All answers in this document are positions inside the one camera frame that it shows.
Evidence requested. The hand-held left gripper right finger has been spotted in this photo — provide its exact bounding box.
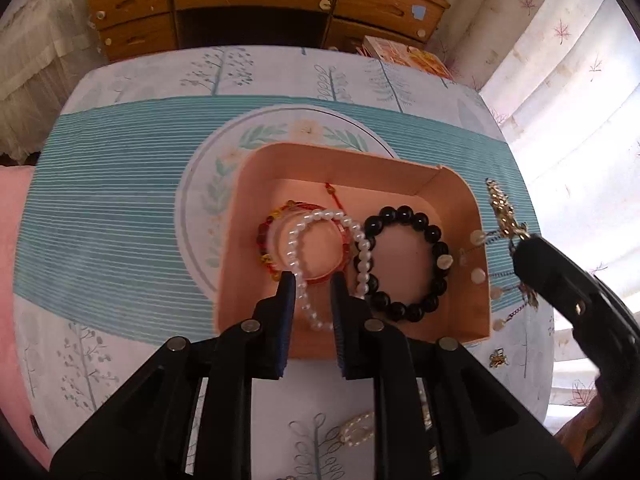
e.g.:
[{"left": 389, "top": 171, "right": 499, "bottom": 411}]
[{"left": 330, "top": 272, "right": 578, "bottom": 480}]

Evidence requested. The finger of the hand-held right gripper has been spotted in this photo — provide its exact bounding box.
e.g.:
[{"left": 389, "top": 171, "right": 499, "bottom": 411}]
[{"left": 511, "top": 234, "right": 608, "bottom": 333}]

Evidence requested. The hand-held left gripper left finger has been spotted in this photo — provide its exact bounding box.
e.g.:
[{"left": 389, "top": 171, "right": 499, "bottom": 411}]
[{"left": 50, "top": 271, "right": 298, "bottom": 480}]

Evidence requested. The gold chain shell necklace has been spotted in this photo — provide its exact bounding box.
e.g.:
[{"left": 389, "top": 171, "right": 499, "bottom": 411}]
[{"left": 460, "top": 178, "right": 541, "bottom": 333}]

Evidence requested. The white pearl bracelet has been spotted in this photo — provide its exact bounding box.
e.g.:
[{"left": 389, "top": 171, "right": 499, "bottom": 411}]
[{"left": 285, "top": 208, "right": 375, "bottom": 332}]

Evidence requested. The pink storage box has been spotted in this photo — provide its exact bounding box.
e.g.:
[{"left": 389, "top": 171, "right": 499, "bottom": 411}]
[{"left": 215, "top": 142, "right": 491, "bottom": 361}]

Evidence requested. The person's right hand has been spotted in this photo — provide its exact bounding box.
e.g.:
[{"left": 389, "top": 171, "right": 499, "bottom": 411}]
[{"left": 554, "top": 402, "right": 601, "bottom": 467}]

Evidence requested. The leaf print curtain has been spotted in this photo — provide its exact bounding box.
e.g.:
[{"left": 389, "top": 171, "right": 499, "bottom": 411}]
[{"left": 420, "top": 0, "right": 640, "bottom": 431}]

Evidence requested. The pink blanket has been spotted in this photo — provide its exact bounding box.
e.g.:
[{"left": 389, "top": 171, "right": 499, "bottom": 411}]
[{"left": 0, "top": 164, "right": 53, "bottom": 461}]

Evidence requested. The lace covered piano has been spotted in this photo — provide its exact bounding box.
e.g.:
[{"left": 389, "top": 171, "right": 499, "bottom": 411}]
[{"left": 0, "top": 0, "right": 108, "bottom": 161}]

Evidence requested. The red bead string bracelet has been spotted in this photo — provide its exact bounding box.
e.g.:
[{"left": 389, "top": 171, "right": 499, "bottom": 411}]
[{"left": 256, "top": 182, "right": 353, "bottom": 286}]

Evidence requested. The small pearl ring bracelet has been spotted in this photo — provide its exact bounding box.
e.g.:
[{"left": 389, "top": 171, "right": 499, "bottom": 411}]
[{"left": 340, "top": 410, "right": 376, "bottom": 446}]

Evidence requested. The black bead bracelet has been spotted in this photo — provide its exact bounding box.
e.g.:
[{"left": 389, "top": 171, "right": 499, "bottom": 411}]
[{"left": 354, "top": 205, "right": 451, "bottom": 323}]

